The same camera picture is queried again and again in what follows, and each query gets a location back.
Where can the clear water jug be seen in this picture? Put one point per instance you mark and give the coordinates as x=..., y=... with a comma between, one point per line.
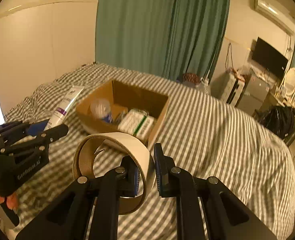
x=203, y=86

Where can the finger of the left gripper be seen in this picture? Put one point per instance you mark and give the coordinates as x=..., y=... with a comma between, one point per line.
x=17, y=128
x=17, y=144

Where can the clear round cotton swab jar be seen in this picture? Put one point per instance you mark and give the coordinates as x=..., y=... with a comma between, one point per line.
x=101, y=109

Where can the green curtain centre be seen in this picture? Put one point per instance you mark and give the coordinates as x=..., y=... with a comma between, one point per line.
x=162, y=37

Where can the small silver fridge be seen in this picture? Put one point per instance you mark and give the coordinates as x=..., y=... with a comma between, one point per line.
x=253, y=94

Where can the open cardboard box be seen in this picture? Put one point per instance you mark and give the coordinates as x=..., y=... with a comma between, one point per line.
x=120, y=98

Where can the oval white vanity mirror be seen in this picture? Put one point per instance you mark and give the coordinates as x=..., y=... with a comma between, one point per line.
x=289, y=82

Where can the wooden vanity desk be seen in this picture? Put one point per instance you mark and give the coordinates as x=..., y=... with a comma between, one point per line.
x=275, y=98

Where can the black wall television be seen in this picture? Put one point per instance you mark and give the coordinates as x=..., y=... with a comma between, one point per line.
x=269, y=58

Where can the white green medicine box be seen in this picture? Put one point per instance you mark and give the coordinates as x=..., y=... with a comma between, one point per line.
x=137, y=123

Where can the white air conditioner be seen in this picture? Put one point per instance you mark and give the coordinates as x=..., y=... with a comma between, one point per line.
x=284, y=22

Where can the black bag on chair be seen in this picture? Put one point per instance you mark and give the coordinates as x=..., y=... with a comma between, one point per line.
x=279, y=120

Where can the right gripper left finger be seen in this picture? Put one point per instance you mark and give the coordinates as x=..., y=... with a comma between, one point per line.
x=87, y=208

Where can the grey checkered bed cover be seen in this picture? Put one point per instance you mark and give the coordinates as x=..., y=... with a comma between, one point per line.
x=202, y=134

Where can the brown patterned basket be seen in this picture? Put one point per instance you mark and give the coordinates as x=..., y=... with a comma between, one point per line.
x=191, y=78

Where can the white purple cream tube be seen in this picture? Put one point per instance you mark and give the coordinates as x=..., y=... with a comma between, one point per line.
x=61, y=111

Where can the white suitcase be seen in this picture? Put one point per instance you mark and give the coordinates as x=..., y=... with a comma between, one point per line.
x=232, y=88

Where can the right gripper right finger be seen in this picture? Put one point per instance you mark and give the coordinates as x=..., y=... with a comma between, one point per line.
x=206, y=208

